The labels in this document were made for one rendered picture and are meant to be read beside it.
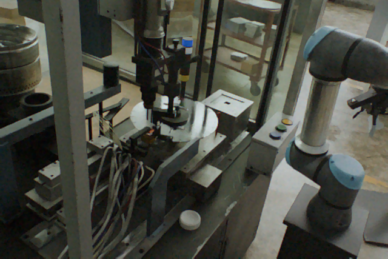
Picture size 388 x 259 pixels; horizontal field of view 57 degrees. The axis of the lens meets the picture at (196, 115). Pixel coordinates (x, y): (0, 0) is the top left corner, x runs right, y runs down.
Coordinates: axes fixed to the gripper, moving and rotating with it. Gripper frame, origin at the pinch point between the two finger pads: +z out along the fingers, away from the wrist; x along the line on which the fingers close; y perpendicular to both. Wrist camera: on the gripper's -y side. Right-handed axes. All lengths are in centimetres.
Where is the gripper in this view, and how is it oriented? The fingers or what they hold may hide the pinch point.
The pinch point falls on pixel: (359, 128)
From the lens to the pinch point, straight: 167.1
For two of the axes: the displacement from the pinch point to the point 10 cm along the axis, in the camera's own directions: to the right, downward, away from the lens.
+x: -1.2, -5.1, 8.5
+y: 9.9, 0.3, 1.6
